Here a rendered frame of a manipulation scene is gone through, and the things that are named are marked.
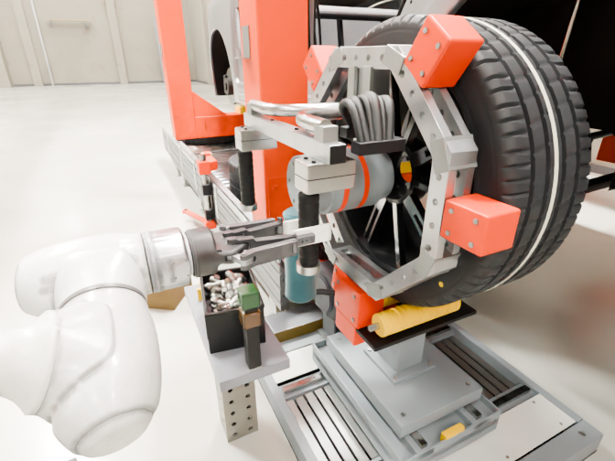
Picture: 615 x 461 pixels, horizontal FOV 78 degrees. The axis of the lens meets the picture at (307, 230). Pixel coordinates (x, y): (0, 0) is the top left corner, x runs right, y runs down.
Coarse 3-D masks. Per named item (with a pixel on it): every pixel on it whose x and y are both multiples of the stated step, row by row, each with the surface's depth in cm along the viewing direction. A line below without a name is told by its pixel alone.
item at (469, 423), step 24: (336, 360) 132; (336, 384) 125; (360, 408) 112; (480, 408) 114; (384, 432) 107; (432, 432) 107; (456, 432) 103; (480, 432) 110; (384, 456) 104; (408, 456) 100; (432, 456) 102
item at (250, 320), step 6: (240, 306) 83; (240, 312) 82; (252, 312) 81; (258, 312) 81; (240, 318) 83; (246, 318) 80; (252, 318) 81; (258, 318) 82; (246, 324) 81; (252, 324) 81; (258, 324) 82
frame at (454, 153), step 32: (352, 64) 81; (384, 64) 71; (320, 96) 95; (416, 96) 66; (448, 96) 66; (448, 128) 66; (448, 160) 62; (448, 192) 64; (320, 224) 108; (352, 256) 104; (448, 256) 70; (384, 288) 85
